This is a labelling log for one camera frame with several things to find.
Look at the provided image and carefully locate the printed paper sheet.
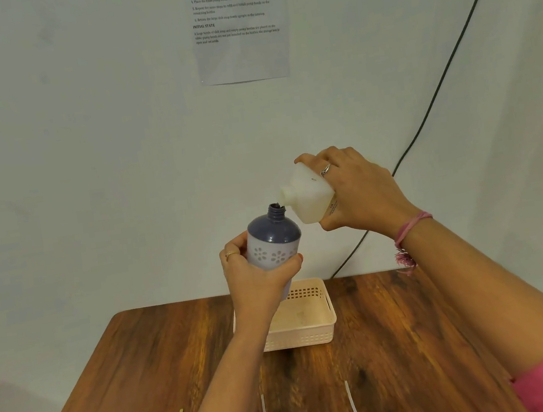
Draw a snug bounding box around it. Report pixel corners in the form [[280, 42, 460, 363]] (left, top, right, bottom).
[[188, 0, 298, 90]]

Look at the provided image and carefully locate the person's left hand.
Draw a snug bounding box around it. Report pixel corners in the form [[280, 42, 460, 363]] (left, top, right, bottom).
[[216, 224, 312, 328]]

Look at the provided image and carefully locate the large white plastic bottle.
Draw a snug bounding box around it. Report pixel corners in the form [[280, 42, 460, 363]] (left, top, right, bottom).
[[274, 159, 343, 229]]

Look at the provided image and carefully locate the black cable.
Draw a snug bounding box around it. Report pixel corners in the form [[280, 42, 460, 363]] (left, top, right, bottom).
[[294, 0, 543, 280]]

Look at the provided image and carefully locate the cream plastic basket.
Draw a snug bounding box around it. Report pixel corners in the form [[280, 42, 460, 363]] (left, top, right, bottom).
[[227, 275, 341, 357]]

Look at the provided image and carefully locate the person's right forearm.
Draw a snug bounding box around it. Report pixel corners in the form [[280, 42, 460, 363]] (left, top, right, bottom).
[[393, 202, 543, 395]]

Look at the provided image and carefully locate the person's right hand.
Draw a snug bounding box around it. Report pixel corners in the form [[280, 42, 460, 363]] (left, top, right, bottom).
[[293, 137, 424, 252]]

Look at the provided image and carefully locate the purple flowered pump bottle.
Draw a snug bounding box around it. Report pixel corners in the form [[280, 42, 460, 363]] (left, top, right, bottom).
[[241, 200, 310, 300]]

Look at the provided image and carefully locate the person's left forearm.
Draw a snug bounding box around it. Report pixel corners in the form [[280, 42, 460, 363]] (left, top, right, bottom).
[[159, 306, 300, 412]]

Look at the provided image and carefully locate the pink thread bracelet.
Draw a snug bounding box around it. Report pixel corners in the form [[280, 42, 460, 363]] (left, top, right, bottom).
[[389, 210, 441, 278]]

